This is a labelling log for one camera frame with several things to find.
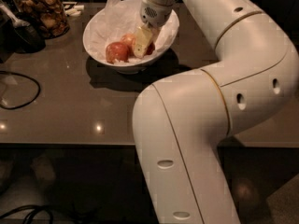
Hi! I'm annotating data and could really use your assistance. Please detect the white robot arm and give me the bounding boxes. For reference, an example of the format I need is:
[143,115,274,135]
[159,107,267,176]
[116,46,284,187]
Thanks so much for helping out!
[133,0,298,224]

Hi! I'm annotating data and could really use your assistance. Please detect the glass jar of dried chips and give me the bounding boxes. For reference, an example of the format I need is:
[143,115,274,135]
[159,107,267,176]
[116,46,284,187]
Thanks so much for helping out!
[13,0,69,39]

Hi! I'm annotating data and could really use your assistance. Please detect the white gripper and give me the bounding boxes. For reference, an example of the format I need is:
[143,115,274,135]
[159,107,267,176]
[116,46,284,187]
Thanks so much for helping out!
[132,0,172,58]

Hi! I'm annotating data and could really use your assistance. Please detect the red apple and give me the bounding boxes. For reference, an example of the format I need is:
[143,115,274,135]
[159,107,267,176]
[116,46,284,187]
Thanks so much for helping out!
[106,42,129,63]
[146,42,155,55]
[121,33,135,48]

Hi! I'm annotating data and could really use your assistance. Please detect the small white items on table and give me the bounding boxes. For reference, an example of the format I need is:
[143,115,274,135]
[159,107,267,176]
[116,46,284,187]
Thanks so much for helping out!
[64,4,85,17]

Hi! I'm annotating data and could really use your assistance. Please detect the black appliance with handle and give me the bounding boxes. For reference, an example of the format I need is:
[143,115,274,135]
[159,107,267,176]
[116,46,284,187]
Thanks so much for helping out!
[0,1,46,53]

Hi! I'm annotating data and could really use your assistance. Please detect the white paper bowl liner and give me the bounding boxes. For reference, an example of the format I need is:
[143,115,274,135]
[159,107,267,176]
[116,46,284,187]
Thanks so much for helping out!
[88,0,178,66]

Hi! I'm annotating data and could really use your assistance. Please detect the white ceramic bowl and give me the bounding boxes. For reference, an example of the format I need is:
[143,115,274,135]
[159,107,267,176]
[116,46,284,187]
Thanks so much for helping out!
[82,0,180,76]

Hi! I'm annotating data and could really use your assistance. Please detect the black cables on floor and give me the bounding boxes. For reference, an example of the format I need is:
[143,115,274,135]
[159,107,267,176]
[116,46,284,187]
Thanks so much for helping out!
[0,203,55,224]

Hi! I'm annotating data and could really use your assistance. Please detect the black cable on table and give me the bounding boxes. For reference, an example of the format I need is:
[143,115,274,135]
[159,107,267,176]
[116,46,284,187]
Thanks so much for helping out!
[0,70,42,111]

